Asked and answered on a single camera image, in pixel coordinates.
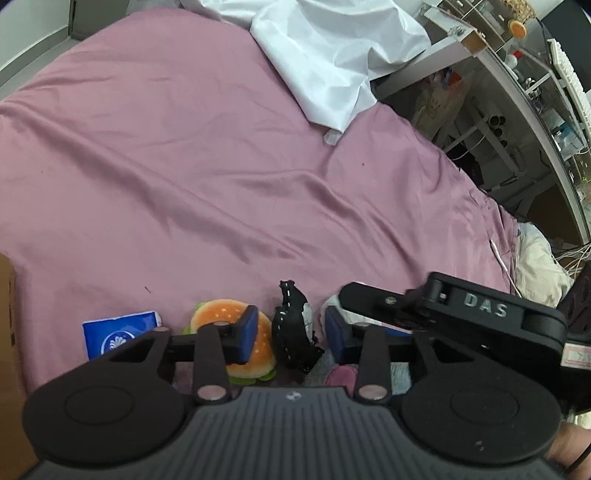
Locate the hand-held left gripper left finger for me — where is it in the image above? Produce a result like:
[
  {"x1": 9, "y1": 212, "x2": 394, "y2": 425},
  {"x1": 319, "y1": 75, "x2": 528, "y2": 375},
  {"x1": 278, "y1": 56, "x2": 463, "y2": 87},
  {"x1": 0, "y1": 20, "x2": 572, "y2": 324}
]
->
[{"x1": 99, "y1": 305, "x2": 260, "y2": 403}]

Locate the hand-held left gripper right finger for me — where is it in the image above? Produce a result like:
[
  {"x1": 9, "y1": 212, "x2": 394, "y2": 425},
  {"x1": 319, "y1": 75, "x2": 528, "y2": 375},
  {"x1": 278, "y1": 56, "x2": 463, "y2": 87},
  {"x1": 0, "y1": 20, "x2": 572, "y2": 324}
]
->
[{"x1": 324, "y1": 307, "x2": 481, "y2": 402}]

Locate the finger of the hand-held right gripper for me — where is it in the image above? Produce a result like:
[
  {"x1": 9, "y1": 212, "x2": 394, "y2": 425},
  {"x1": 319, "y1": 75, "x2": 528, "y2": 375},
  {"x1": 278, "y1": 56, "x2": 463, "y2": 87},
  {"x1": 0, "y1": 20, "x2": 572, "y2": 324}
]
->
[{"x1": 339, "y1": 281, "x2": 432, "y2": 334}]

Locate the burger plush toy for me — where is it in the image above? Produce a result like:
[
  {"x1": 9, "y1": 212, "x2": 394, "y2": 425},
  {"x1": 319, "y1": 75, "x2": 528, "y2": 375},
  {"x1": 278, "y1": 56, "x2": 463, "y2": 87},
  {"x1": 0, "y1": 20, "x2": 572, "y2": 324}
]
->
[{"x1": 182, "y1": 299, "x2": 278, "y2": 384}]

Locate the blue tissue pack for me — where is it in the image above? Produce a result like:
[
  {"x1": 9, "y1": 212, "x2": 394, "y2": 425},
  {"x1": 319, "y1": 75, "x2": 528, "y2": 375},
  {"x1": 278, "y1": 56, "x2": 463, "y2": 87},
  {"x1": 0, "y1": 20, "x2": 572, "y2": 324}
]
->
[{"x1": 82, "y1": 311, "x2": 162, "y2": 361}]

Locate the cardboard box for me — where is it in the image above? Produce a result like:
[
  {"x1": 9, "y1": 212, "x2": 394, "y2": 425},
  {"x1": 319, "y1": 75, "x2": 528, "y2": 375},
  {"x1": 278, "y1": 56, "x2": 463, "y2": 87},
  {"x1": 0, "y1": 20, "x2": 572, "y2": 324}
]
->
[{"x1": 0, "y1": 253, "x2": 38, "y2": 474}]

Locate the person's right forearm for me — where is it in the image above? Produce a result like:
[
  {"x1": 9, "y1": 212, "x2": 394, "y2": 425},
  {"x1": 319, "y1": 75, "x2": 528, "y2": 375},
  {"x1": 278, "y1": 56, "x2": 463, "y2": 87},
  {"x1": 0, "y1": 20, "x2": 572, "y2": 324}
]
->
[{"x1": 545, "y1": 415, "x2": 591, "y2": 472}]

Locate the cream crumpled blanket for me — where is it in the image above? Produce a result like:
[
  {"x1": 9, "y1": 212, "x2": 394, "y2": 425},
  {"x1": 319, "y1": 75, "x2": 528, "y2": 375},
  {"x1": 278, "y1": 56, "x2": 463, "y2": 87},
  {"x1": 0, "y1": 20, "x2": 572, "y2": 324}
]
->
[{"x1": 512, "y1": 222, "x2": 575, "y2": 308}]

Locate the pink bed sheet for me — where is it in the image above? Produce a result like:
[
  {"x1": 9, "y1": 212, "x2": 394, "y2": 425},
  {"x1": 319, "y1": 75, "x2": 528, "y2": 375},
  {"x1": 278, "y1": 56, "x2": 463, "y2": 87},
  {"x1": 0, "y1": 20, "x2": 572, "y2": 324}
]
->
[{"x1": 0, "y1": 9, "x2": 522, "y2": 393}]

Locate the paper shopping bag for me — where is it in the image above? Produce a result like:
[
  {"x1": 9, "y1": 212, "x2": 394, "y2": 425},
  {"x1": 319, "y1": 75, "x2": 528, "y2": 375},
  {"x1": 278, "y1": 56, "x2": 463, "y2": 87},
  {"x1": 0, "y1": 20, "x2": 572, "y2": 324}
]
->
[{"x1": 411, "y1": 69, "x2": 467, "y2": 139}]

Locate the white desk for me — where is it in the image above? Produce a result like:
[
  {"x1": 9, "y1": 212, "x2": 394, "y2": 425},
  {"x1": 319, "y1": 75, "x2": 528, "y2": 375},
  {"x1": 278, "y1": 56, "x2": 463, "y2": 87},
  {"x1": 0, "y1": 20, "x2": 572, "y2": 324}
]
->
[{"x1": 422, "y1": 4, "x2": 591, "y2": 245}]

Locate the white cloth cover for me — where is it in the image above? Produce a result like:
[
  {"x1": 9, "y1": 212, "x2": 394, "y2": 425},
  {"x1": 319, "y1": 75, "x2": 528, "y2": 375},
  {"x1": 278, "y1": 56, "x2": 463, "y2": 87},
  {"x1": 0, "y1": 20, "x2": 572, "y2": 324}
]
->
[{"x1": 180, "y1": 0, "x2": 432, "y2": 146}]

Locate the white keyboard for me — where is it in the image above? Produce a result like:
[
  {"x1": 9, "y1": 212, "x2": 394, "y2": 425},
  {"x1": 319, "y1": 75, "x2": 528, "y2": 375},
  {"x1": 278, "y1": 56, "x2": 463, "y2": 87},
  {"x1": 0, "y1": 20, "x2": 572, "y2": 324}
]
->
[{"x1": 547, "y1": 38, "x2": 591, "y2": 125}]

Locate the wicker basket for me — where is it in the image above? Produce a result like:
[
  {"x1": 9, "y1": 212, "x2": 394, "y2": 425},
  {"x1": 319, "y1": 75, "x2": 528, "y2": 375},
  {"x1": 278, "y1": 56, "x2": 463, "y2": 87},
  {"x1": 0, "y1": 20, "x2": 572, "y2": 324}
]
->
[{"x1": 502, "y1": 0, "x2": 537, "y2": 22}]

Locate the white charging cable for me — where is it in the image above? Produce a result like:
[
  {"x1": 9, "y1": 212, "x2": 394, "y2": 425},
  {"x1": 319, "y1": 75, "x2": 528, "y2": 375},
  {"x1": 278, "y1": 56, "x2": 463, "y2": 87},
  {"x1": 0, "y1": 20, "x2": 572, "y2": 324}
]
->
[{"x1": 488, "y1": 237, "x2": 523, "y2": 298}]

